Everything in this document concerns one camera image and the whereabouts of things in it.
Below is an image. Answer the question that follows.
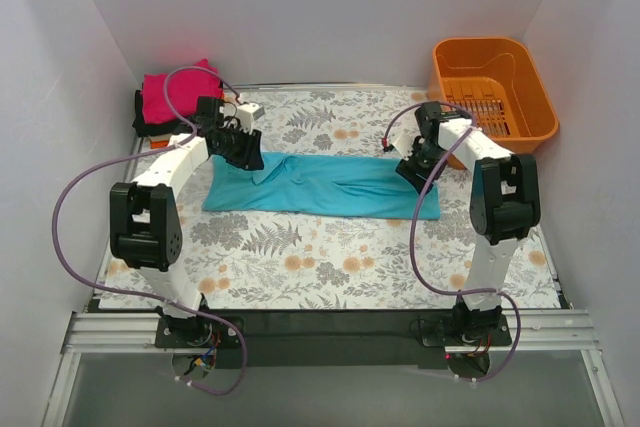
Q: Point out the floral patterned table mat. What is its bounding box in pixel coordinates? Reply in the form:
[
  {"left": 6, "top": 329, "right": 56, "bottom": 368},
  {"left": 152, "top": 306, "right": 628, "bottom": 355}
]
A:
[{"left": 99, "top": 89, "right": 561, "bottom": 311}]

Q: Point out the teal t shirt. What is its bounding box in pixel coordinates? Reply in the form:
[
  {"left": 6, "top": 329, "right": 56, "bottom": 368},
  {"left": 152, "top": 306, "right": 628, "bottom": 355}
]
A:
[{"left": 202, "top": 152, "right": 418, "bottom": 219}]

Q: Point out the orange plastic basket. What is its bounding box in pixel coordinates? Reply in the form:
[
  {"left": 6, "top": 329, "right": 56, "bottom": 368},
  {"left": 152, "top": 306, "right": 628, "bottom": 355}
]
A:
[{"left": 427, "top": 37, "right": 559, "bottom": 154}]

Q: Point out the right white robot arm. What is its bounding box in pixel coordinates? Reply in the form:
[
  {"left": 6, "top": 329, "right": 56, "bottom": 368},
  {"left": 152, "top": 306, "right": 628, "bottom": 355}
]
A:
[{"left": 381, "top": 101, "right": 541, "bottom": 345}]

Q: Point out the aluminium frame rail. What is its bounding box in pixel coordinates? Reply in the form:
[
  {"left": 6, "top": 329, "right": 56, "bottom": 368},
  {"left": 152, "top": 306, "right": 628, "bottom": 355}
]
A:
[{"left": 63, "top": 309, "right": 601, "bottom": 353}]

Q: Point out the black folded t shirt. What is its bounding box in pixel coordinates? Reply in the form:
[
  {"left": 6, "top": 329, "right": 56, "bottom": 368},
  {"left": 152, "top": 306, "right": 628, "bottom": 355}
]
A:
[{"left": 132, "top": 90, "right": 191, "bottom": 138}]

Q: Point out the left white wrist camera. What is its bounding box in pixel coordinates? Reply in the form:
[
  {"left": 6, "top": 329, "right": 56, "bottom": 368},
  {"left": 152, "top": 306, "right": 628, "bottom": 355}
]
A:
[{"left": 233, "top": 102, "right": 265, "bottom": 132}]

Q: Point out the orange folded t shirt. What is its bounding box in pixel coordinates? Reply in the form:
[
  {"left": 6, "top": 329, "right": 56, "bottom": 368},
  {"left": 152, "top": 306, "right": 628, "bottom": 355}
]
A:
[{"left": 149, "top": 140, "right": 168, "bottom": 149}]

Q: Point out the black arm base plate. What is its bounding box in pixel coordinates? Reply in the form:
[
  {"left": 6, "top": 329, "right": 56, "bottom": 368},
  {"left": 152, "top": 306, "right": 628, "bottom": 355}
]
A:
[{"left": 154, "top": 309, "right": 515, "bottom": 373}]

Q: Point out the pink folded t shirt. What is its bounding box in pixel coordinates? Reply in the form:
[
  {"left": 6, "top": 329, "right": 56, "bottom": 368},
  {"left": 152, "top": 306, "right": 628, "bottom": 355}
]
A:
[{"left": 141, "top": 69, "right": 224, "bottom": 125}]

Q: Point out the beige folded t shirt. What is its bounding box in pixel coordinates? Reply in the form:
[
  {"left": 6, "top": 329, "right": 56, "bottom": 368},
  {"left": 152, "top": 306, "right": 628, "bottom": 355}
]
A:
[{"left": 147, "top": 133, "right": 171, "bottom": 143}]

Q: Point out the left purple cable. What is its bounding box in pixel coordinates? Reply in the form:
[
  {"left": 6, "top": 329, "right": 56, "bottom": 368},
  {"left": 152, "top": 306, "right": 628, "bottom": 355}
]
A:
[{"left": 51, "top": 65, "right": 249, "bottom": 396}]

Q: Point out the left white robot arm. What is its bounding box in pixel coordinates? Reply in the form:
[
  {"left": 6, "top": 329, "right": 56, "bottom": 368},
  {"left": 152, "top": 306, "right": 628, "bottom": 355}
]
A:
[{"left": 109, "top": 97, "right": 264, "bottom": 347}]

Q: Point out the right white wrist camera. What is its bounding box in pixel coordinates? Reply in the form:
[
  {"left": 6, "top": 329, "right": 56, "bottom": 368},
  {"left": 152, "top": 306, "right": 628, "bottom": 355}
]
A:
[{"left": 382, "top": 134, "right": 414, "bottom": 159}]

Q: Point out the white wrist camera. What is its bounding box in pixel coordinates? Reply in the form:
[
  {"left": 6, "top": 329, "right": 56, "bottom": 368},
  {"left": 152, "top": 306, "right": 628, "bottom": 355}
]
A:
[
  {"left": 382, "top": 134, "right": 414, "bottom": 159},
  {"left": 233, "top": 102, "right": 265, "bottom": 132}
]

